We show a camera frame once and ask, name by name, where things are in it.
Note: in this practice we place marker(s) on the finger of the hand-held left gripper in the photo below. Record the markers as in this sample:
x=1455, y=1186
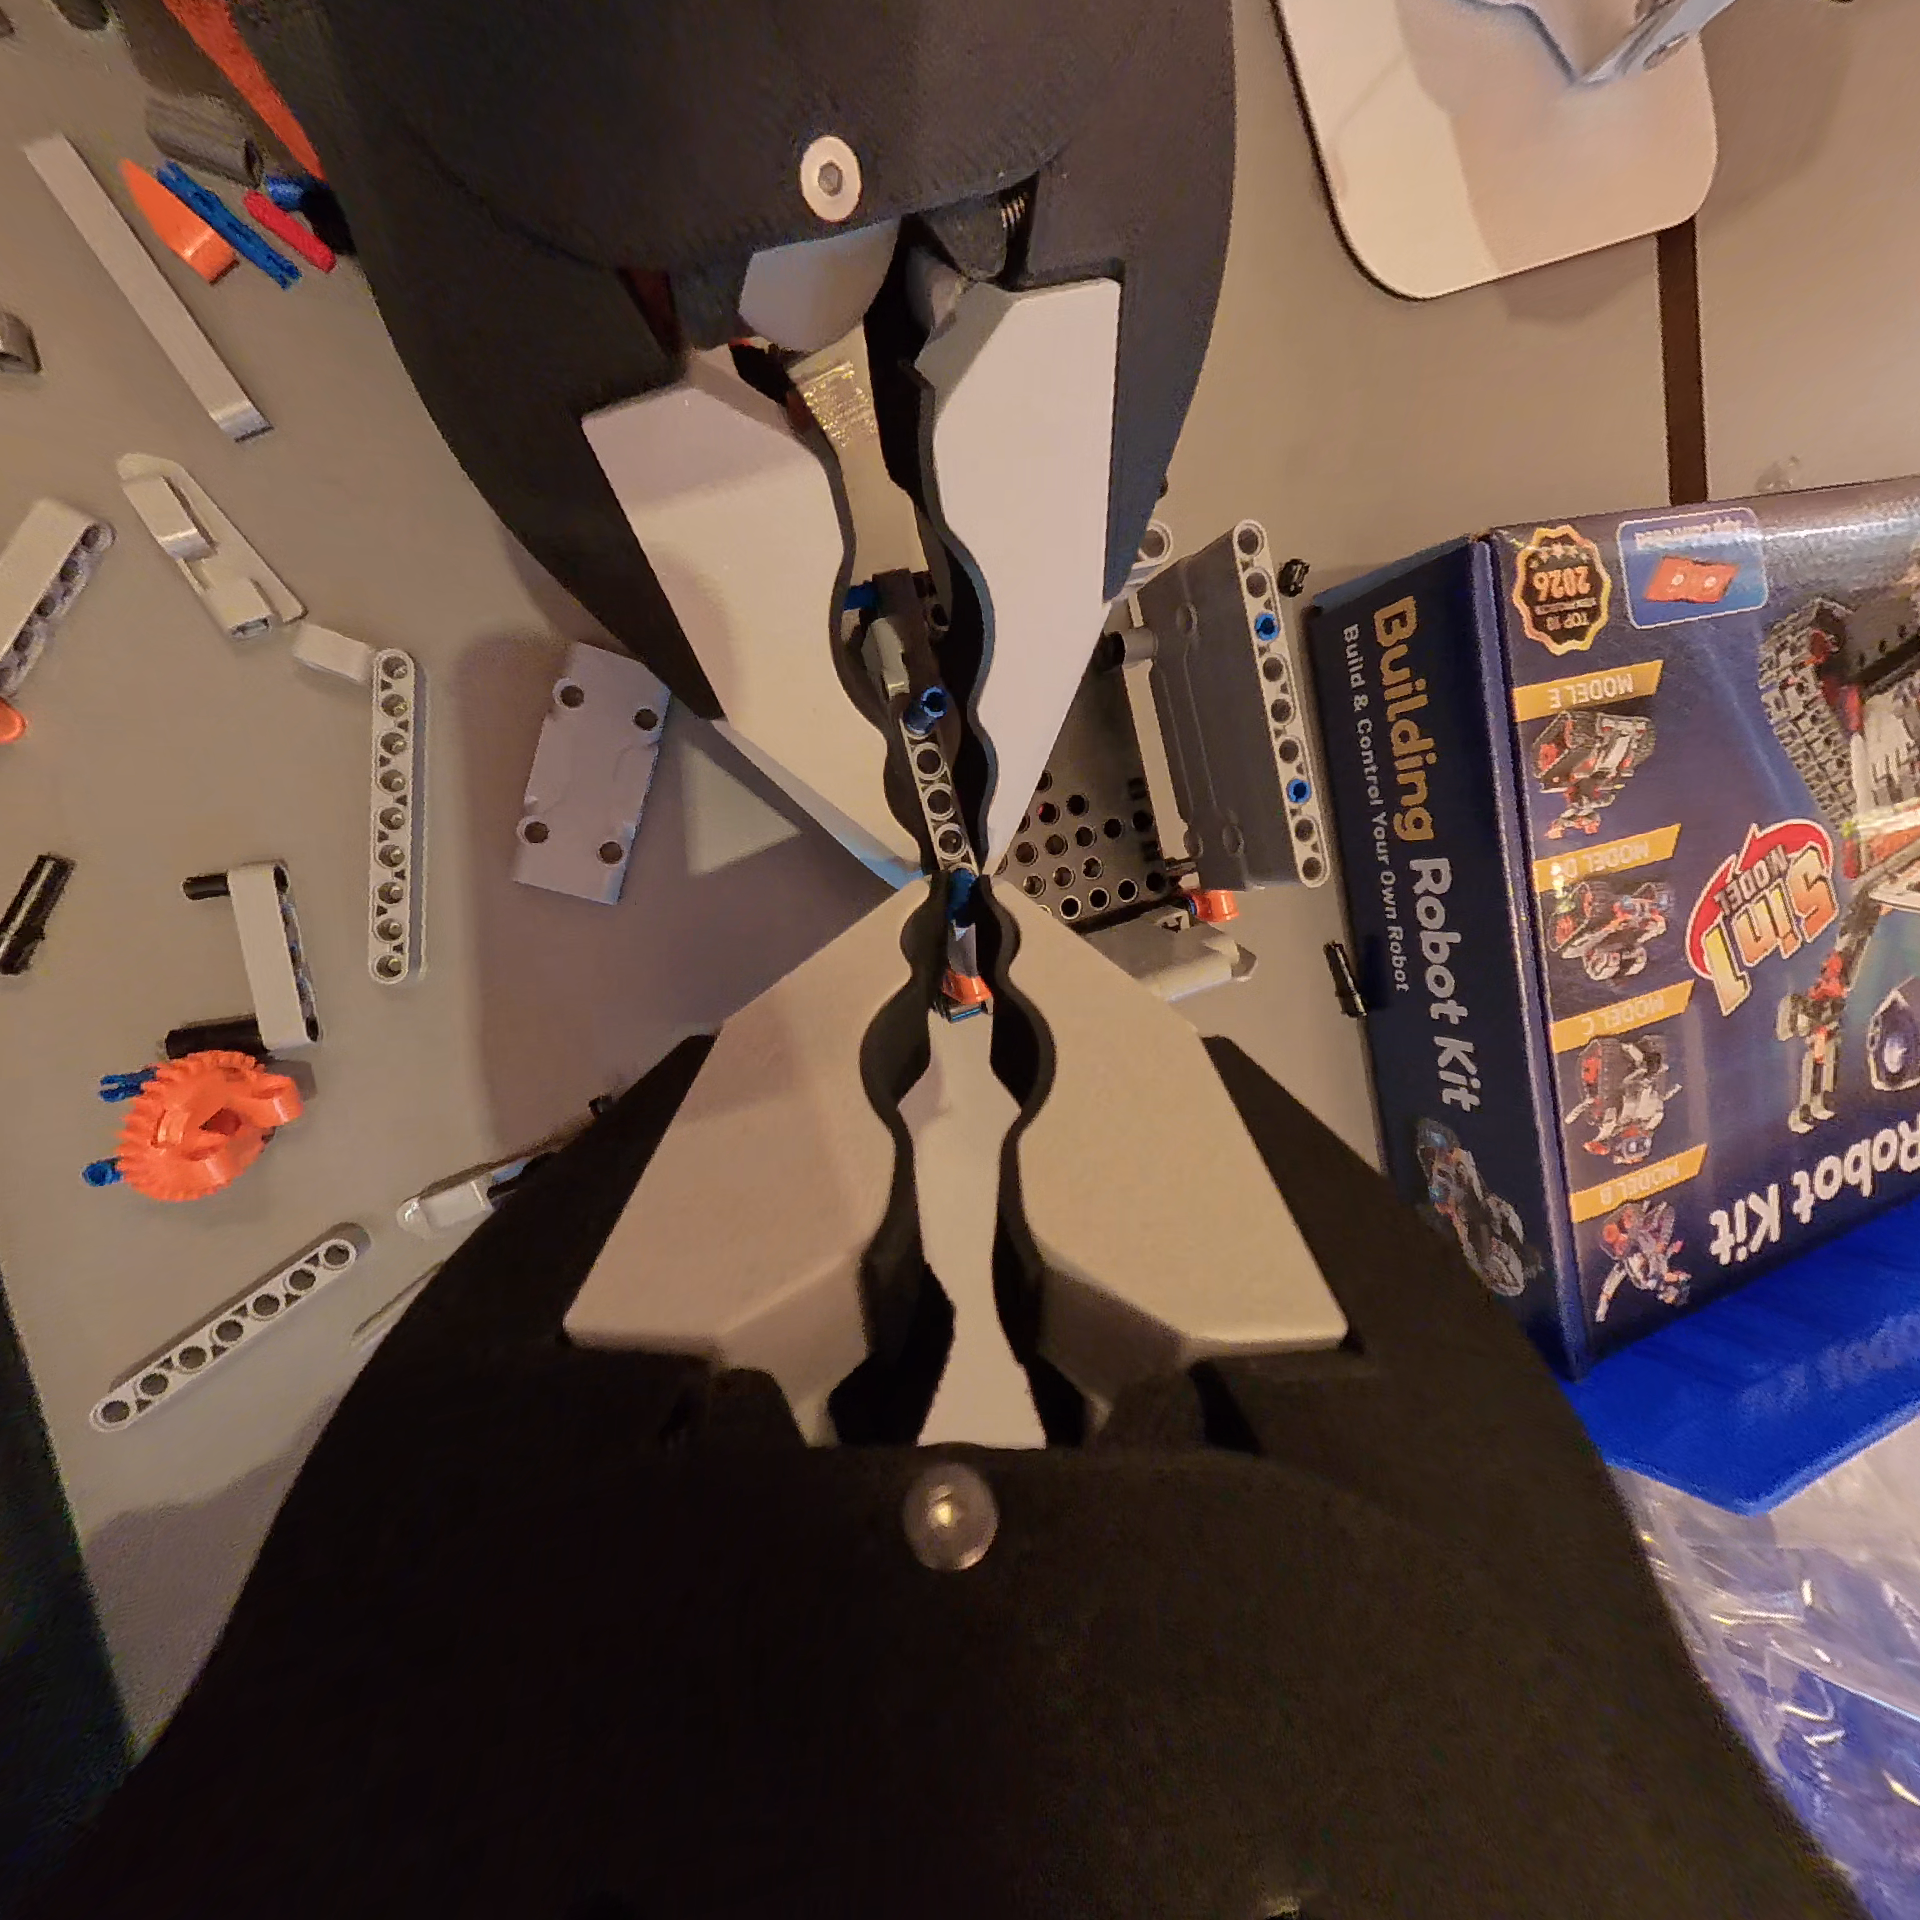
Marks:
x=1035, y=494
x=720, y=540

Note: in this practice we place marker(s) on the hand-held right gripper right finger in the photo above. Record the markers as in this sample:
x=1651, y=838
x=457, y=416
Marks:
x=1185, y=1201

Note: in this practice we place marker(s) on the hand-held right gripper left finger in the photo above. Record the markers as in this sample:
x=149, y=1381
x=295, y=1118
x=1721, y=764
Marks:
x=720, y=1201

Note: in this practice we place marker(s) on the grey black robot model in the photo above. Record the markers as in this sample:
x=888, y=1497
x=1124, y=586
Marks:
x=1214, y=704

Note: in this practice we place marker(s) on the orange pin connector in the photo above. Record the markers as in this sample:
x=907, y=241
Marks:
x=962, y=987

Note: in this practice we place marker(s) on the orange gear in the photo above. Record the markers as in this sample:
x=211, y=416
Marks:
x=195, y=1122

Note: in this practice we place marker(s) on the grey flat panel piece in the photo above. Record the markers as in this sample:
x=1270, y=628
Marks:
x=593, y=772

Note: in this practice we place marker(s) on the orange grey small subassembly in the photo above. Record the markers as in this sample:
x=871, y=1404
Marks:
x=450, y=1201

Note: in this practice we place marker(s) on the black pin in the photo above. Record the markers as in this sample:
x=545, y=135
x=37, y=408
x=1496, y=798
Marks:
x=1344, y=979
x=32, y=912

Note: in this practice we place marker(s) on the short grey axle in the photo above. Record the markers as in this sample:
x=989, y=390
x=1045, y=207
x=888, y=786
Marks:
x=393, y=1303

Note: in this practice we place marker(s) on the orange wedge piece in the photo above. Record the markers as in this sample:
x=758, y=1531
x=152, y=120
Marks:
x=177, y=225

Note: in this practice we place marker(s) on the smooth light grey bar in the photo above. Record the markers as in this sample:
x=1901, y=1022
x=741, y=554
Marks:
x=143, y=284

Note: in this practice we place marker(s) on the light grey connector pieces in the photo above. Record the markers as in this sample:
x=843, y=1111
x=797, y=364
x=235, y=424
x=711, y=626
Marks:
x=180, y=519

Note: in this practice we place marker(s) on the robot kit box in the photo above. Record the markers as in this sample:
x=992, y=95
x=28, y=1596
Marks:
x=1651, y=901

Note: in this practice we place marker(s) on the wooden board document stand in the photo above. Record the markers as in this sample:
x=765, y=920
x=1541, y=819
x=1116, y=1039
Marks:
x=1500, y=181

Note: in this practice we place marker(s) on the grey angled connector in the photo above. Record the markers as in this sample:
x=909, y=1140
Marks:
x=13, y=343

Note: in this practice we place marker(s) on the short light grey beam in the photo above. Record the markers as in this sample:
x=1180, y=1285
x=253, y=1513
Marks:
x=53, y=578

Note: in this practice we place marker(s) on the black perforated panel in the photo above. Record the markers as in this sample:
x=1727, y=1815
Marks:
x=38, y=1575

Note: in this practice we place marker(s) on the clear plastic bag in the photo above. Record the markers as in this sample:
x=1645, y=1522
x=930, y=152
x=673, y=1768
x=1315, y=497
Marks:
x=1800, y=1681

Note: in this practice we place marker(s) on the grey frame with black pins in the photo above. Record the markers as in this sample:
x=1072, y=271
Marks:
x=279, y=952

